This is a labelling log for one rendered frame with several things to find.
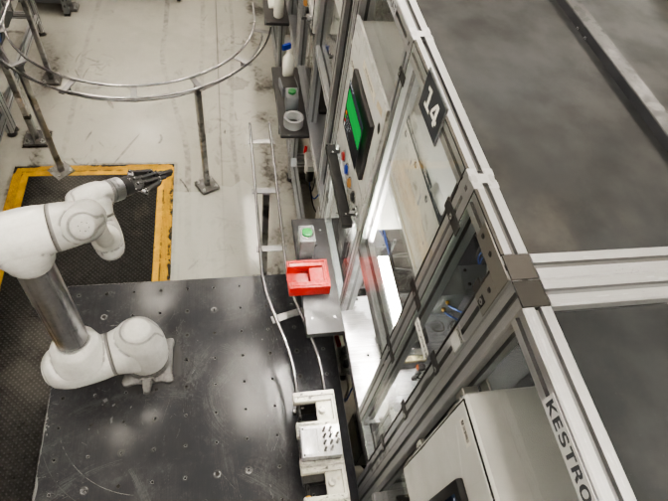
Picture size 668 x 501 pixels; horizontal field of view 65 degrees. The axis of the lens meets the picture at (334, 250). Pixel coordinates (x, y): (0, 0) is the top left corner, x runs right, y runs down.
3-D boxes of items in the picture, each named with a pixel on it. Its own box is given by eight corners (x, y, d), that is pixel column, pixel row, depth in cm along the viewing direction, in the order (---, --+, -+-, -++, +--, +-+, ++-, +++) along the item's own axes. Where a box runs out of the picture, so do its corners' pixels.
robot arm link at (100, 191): (95, 179, 199) (106, 212, 203) (56, 191, 188) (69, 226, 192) (110, 177, 192) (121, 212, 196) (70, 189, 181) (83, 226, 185)
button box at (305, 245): (295, 243, 214) (297, 225, 204) (315, 243, 215) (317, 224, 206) (298, 258, 209) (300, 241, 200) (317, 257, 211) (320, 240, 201)
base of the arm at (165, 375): (121, 398, 192) (117, 392, 187) (125, 342, 204) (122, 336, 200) (173, 393, 195) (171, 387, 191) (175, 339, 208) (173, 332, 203)
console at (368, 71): (329, 137, 186) (347, 13, 149) (407, 136, 191) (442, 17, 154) (348, 231, 162) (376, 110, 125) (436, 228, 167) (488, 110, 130)
